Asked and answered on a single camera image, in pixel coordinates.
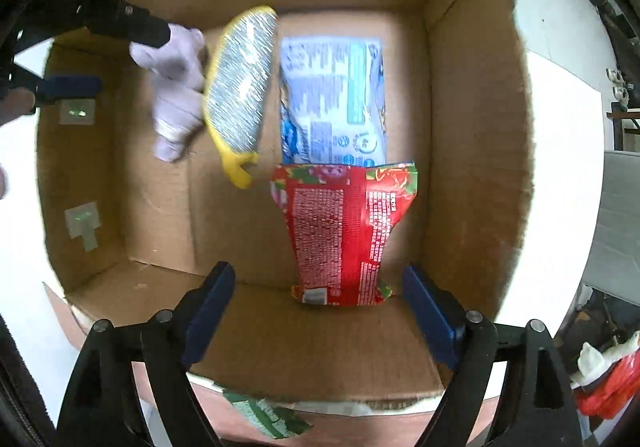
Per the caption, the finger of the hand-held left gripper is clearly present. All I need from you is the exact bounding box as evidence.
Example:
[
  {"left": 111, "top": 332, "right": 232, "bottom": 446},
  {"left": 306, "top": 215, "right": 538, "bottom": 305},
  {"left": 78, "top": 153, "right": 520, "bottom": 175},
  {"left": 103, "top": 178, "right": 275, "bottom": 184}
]
[
  {"left": 118, "top": 3, "right": 172, "bottom": 48},
  {"left": 9, "top": 61, "right": 104, "bottom": 108}
]

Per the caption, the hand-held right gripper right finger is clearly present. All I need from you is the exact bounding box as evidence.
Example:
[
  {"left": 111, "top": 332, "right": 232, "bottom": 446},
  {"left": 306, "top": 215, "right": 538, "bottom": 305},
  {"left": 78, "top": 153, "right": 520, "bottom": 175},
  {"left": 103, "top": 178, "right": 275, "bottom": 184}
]
[{"left": 402, "top": 264, "right": 587, "bottom": 447}]

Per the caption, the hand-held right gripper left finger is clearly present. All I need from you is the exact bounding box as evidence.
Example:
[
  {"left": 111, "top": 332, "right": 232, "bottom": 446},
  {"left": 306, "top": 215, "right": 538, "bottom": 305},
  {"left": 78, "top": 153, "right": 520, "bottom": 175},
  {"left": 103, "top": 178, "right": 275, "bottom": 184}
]
[{"left": 55, "top": 261, "right": 237, "bottom": 447}]

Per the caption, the brown cardboard box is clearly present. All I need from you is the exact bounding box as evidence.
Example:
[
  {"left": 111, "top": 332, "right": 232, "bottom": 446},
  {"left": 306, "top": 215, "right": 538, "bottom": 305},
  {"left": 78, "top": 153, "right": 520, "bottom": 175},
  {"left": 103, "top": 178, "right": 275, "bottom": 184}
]
[{"left": 35, "top": 0, "right": 537, "bottom": 434}]

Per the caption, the person's left hand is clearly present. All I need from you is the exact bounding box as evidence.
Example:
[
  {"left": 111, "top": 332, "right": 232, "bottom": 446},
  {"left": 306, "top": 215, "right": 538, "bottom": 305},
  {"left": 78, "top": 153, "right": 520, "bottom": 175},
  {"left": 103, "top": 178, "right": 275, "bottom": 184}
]
[{"left": 0, "top": 89, "right": 37, "bottom": 128}]

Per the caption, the yellow silver scrub sponge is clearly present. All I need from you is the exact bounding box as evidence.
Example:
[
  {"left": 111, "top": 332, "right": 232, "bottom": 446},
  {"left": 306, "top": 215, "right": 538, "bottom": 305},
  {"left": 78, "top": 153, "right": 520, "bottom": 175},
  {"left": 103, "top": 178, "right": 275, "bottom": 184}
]
[{"left": 202, "top": 5, "right": 279, "bottom": 190}]

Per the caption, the green snack packet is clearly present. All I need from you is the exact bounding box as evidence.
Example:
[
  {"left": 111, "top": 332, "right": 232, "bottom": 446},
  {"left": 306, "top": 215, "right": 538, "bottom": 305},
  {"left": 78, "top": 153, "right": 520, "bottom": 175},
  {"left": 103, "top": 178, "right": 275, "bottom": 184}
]
[{"left": 222, "top": 389, "right": 315, "bottom": 440}]

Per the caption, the red snack packet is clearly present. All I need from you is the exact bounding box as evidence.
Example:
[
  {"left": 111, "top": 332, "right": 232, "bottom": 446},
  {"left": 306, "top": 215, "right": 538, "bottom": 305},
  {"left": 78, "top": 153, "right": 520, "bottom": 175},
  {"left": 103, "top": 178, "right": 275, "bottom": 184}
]
[{"left": 270, "top": 161, "right": 420, "bottom": 309}]

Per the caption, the white crumpled cloth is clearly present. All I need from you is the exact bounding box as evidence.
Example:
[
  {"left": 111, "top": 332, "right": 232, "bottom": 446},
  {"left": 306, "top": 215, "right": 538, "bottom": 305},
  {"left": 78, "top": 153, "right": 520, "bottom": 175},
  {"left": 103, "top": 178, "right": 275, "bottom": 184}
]
[{"left": 576, "top": 331, "right": 640, "bottom": 390}]

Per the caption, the red plastic bag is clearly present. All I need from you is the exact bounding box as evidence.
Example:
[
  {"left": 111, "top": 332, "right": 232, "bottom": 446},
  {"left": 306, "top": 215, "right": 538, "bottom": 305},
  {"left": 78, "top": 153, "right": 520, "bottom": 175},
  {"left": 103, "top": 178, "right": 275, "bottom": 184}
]
[{"left": 574, "top": 352, "right": 640, "bottom": 420}]

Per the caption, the blue and white snack packet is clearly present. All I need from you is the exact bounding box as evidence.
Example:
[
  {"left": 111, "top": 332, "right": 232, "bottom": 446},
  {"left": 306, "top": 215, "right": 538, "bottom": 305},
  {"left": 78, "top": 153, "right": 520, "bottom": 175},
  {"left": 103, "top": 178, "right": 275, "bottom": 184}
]
[{"left": 278, "top": 36, "right": 390, "bottom": 166}]

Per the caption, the grey cabinet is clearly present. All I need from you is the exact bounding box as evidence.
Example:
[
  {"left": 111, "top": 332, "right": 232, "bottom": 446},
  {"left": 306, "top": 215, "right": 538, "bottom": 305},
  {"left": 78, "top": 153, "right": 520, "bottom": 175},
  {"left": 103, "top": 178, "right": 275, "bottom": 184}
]
[{"left": 584, "top": 149, "right": 640, "bottom": 289}]

